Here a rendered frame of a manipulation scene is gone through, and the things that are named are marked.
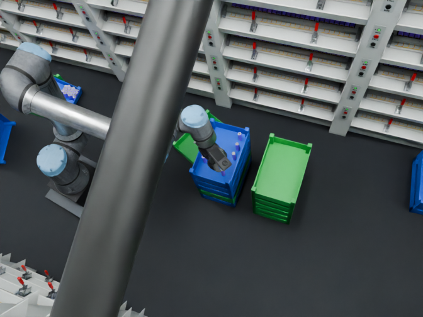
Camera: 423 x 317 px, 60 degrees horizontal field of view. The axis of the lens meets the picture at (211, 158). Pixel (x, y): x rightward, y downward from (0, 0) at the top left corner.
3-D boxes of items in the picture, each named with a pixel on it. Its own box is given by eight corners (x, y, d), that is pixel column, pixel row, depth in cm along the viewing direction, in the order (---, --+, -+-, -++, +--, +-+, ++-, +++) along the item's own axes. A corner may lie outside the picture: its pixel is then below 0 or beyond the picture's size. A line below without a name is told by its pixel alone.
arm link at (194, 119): (184, 102, 139) (208, 103, 135) (194, 122, 149) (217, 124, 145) (175, 121, 135) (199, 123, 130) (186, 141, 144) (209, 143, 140)
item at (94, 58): (115, 71, 240) (104, 63, 227) (39, 53, 255) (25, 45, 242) (124, 41, 240) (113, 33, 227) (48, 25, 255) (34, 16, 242)
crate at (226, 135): (230, 189, 174) (229, 183, 166) (191, 177, 179) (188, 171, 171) (250, 135, 184) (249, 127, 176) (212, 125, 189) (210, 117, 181)
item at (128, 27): (206, 54, 189) (199, 44, 175) (105, 33, 204) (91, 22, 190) (217, 16, 189) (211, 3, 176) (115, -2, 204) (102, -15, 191)
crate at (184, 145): (197, 168, 215) (196, 163, 208) (174, 148, 222) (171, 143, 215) (232, 134, 221) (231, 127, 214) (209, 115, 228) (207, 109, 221)
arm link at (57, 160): (45, 180, 194) (28, 166, 178) (60, 153, 200) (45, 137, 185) (70, 188, 191) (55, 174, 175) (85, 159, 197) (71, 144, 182)
